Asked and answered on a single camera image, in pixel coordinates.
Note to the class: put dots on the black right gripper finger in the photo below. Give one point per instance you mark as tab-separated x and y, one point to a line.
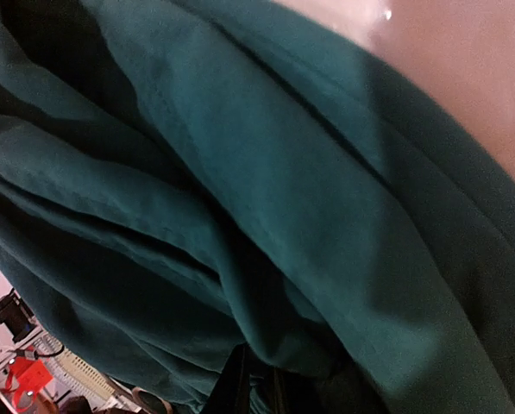
230	394

